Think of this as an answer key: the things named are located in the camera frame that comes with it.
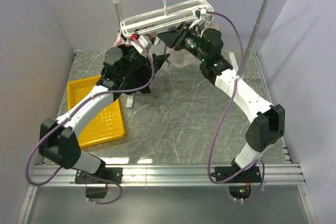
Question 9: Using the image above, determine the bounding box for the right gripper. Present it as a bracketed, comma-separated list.
[156, 23, 208, 63]

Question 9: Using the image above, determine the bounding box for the white clip hanger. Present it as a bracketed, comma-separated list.
[120, 0, 214, 38]

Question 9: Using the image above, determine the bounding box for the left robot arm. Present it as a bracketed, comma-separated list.
[38, 45, 169, 183]

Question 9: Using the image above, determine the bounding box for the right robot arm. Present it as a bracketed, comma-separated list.
[157, 23, 285, 184]

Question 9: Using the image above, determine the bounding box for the white underwear pink trim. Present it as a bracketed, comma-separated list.
[167, 22, 224, 68]

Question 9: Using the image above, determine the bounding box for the grey striped underwear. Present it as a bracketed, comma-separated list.
[162, 15, 215, 54]

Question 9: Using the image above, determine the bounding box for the pink underwear black trim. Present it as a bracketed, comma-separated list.
[112, 24, 158, 49]

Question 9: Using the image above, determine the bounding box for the white rack left foot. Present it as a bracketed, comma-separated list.
[126, 94, 135, 108]

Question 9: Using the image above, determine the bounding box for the yellow plastic tray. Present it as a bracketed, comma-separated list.
[67, 76, 124, 148]

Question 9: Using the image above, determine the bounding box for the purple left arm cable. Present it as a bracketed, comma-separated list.
[25, 37, 155, 205]

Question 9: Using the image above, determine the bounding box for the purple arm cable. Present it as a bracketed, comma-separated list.
[204, 11, 265, 202]
[25, 37, 155, 205]

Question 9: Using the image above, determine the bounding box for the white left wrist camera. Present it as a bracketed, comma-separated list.
[130, 33, 152, 57]

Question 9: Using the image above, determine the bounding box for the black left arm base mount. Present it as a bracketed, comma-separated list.
[75, 167, 123, 184]

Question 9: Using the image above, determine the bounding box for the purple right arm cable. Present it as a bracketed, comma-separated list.
[204, 11, 265, 202]

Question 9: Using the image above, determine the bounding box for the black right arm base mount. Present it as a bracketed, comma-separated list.
[211, 166, 263, 184]

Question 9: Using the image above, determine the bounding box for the aluminium table edge rail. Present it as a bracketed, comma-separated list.
[31, 163, 306, 187]

